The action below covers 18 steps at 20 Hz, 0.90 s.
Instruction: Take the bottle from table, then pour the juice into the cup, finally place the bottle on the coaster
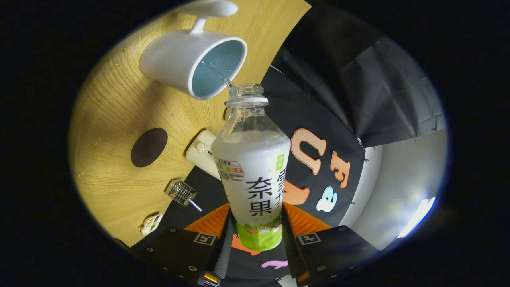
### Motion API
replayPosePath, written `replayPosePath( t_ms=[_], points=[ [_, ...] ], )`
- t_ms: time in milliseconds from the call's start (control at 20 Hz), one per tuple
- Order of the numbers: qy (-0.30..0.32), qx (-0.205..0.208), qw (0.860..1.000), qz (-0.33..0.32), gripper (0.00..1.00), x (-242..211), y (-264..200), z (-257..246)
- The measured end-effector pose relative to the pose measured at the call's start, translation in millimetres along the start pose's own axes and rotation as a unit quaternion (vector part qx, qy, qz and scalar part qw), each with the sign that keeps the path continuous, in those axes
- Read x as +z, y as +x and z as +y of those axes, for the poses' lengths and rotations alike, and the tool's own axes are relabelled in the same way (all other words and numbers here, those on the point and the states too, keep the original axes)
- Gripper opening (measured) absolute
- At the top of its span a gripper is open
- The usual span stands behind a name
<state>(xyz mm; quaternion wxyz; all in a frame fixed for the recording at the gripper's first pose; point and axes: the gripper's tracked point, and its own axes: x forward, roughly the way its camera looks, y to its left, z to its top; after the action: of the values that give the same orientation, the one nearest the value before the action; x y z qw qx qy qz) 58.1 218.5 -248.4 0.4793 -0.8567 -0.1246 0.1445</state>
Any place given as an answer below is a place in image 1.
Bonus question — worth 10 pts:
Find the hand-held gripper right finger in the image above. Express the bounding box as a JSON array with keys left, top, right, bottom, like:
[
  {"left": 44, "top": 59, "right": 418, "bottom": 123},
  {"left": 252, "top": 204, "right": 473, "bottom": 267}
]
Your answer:
[{"left": 281, "top": 202, "right": 379, "bottom": 285}]

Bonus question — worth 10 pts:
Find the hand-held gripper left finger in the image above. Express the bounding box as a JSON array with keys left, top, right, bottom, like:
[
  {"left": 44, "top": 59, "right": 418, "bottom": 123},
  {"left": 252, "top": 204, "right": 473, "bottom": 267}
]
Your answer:
[{"left": 131, "top": 203, "right": 235, "bottom": 287}]

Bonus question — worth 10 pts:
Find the brown round coaster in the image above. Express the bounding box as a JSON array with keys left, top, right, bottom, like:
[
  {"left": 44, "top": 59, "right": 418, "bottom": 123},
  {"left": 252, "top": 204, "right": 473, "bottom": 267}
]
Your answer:
[{"left": 131, "top": 128, "right": 168, "bottom": 168}]

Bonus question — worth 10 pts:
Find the white green juice bottle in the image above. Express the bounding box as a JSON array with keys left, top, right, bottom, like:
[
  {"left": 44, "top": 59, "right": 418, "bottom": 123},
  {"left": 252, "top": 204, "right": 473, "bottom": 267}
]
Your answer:
[{"left": 211, "top": 83, "right": 290, "bottom": 252}]

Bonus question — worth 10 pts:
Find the white cup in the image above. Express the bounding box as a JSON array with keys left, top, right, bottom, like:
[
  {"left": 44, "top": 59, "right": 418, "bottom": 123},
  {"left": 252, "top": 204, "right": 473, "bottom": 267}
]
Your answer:
[{"left": 139, "top": 0, "right": 248, "bottom": 100}]

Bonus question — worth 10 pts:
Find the white divided bean dish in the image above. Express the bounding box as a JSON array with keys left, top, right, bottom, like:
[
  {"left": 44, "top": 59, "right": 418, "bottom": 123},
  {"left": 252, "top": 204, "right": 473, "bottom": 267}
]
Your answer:
[{"left": 140, "top": 214, "right": 163, "bottom": 235}]

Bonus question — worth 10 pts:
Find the large ceiling light panel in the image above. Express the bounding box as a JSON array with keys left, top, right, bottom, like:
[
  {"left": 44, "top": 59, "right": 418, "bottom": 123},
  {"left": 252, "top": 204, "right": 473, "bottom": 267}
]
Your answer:
[{"left": 398, "top": 197, "right": 437, "bottom": 240}]

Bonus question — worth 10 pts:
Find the white toaster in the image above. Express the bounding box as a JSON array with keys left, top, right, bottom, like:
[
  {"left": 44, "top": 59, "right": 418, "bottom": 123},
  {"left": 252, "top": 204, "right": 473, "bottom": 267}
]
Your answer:
[{"left": 185, "top": 129, "right": 222, "bottom": 181}]

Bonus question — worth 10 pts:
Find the wooden table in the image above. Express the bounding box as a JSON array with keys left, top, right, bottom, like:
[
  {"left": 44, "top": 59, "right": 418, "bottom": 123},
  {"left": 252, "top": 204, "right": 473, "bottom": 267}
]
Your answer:
[{"left": 69, "top": 0, "right": 311, "bottom": 248}]

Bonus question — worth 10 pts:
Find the metal wire utensil holder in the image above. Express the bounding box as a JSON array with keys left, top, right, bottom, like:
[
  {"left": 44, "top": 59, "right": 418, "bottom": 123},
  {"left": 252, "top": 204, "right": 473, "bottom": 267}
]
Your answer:
[{"left": 165, "top": 180, "right": 198, "bottom": 206}]

